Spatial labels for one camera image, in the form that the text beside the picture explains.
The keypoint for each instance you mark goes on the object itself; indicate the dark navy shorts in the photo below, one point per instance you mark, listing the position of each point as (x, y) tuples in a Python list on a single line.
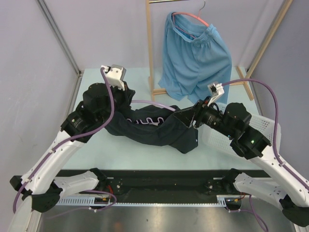
[(172, 132)]

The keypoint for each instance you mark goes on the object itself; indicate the white plastic laundry basket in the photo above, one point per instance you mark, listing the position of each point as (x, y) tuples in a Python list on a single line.
[(244, 140)]

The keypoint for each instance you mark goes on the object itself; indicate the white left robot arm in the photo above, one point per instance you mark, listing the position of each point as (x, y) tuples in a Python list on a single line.
[(95, 111)]

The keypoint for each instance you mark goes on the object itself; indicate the aluminium frame post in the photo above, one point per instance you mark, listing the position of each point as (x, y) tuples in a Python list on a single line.
[(58, 35)]

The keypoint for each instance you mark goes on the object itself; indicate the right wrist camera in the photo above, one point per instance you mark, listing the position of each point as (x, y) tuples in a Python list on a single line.
[(216, 90)]

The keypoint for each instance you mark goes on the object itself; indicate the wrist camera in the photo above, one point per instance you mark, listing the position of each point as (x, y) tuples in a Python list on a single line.
[(115, 75), (216, 90)]

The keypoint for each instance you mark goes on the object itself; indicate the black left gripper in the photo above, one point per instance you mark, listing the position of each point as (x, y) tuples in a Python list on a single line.
[(127, 94)]

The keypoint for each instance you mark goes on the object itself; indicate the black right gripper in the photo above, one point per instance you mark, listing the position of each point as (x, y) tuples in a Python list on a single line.
[(200, 108)]

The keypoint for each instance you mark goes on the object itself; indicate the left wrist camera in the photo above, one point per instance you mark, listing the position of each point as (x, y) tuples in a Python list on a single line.
[(115, 75)]

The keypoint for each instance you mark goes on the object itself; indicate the pink plastic hanger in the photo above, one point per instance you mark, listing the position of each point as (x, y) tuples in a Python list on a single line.
[(189, 24)]

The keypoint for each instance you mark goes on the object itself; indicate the white cable duct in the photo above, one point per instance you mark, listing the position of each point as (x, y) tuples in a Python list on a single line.
[(185, 200)]

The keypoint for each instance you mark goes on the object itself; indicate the purple plastic hanger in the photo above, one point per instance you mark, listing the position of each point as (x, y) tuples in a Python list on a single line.
[(153, 113)]

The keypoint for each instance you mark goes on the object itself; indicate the light blue shorts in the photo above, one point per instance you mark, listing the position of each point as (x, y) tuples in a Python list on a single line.
[(190, 65)]

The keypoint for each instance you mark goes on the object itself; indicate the wooden clothes rack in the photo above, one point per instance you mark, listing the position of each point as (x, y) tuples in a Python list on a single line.
[(243, 25)]

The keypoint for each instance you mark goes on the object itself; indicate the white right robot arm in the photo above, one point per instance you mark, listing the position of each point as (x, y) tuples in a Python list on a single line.
[(291, 192)]

